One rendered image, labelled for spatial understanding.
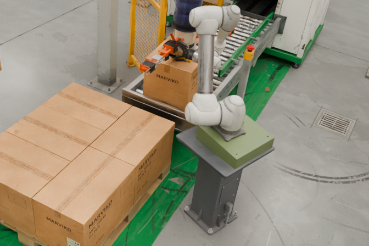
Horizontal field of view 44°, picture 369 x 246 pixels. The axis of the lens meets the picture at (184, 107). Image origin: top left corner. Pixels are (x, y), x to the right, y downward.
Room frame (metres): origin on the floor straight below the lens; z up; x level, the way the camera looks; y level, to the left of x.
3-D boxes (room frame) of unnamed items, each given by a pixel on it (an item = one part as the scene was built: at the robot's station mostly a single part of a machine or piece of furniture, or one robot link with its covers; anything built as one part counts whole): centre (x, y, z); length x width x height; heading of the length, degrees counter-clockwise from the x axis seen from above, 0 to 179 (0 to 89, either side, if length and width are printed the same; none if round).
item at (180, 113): (3.04, 0.21, 0.58); 0.70 x 0.03 x 0.06; 68
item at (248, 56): (3.38, -0.47, 0.50); 0.07 x 0.07 x 1.00; 68
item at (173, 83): (3.35, 0.07, 0.75); 0.60 x 0.40 x 0.40; 161
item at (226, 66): (4.35, -0.61, 0.60); 1.60 x 0.10 x 0.09; 158
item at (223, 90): (4.00, -0.53, 0.50); 2.31 x 0.05 x 0.19; 158
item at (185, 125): (3.04, 0.21, 0.48); 0.70 x 0.03 x 0.15; 68
